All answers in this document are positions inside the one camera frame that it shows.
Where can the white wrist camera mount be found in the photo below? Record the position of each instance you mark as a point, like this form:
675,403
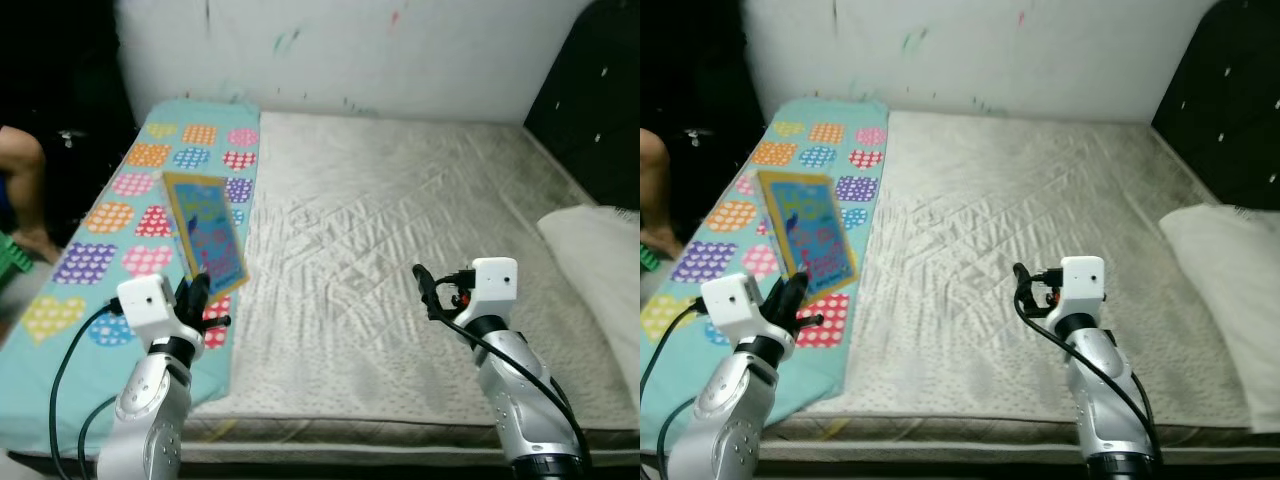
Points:
493,285
730,305
1083,283
145,305

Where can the white quilted mattress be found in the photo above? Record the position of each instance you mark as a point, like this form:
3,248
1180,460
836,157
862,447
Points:
1000,250
400,250

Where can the dark cabinet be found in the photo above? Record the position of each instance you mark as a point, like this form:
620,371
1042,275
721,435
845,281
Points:
695,60
60,60

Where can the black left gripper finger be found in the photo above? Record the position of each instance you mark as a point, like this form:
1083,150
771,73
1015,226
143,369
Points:
183,302
202,295
795,293
772,302

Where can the green plastic stool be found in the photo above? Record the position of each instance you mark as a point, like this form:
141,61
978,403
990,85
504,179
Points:
12,265
648,258

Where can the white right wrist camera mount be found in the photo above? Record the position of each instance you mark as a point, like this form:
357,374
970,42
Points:
493,285
1083,283

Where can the person in black shorts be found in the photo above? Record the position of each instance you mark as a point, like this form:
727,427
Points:
655,190
25,190

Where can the how do you feel book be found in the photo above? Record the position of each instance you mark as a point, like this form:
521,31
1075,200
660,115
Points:
208,230
810,225

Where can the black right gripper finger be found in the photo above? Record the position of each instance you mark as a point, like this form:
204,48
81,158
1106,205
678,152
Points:
426,288
1022,285

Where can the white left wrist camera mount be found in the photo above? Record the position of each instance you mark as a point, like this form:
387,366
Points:
145,305
730,305

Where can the dark tufted headboard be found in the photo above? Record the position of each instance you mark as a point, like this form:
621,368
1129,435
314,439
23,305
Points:
590,100
1225,100

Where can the teal sheet with colourful shapes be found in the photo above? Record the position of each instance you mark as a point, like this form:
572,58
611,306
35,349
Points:
60,380
670,370

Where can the white pillow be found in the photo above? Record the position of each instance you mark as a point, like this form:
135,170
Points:
1230,300
600,290

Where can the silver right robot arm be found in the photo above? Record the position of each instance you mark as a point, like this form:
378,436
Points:
520,390
1100,390

